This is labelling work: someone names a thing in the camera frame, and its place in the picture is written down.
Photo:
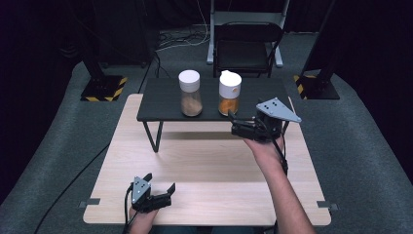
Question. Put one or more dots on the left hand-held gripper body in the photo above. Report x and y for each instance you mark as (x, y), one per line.
(144, 196)

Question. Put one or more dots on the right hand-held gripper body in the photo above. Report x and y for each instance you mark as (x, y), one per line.
(269, 123)

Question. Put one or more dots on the spout-lid jar of orange powder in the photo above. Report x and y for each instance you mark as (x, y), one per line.
(230, 94)

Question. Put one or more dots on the flat-lid jar of brown powder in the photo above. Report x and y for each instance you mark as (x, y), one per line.
(191, 94)

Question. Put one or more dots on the person's left hand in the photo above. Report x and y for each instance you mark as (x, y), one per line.
(142, 221)

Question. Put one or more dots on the person's right hand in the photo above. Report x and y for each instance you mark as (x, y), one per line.
(264, 152)

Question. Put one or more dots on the black folding chair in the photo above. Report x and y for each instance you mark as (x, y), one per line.
(243, 48)

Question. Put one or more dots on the black stand with striped base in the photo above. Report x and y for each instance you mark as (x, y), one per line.
(104, 87)
(316, 87)

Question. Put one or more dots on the grey table edge bracket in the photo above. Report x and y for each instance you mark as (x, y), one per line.
(89, 203)
(326, 205)

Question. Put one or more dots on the white metal stand frame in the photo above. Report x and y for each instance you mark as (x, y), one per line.
(246, 16)

